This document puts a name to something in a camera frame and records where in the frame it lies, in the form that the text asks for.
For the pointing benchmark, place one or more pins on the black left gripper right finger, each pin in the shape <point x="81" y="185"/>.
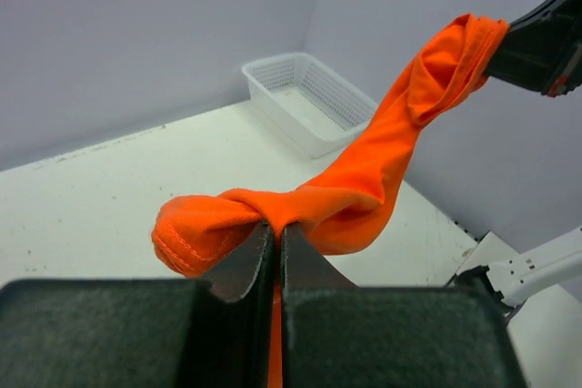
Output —
<point x="338" y="334"/>

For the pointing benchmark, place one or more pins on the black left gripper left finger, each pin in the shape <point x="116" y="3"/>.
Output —
<point x="212" y="331"/>

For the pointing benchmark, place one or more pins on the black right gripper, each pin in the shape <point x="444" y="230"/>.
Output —
<point x="542" y="50"/>

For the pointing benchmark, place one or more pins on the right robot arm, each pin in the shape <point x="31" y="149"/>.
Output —
<point x="512" y="281"/>

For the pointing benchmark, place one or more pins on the white plastic basket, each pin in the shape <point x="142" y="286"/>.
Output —
<point x="316" y="108"/>

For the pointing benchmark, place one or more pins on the orange t shirt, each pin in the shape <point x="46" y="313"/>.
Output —
<point x="345" y="208"/>

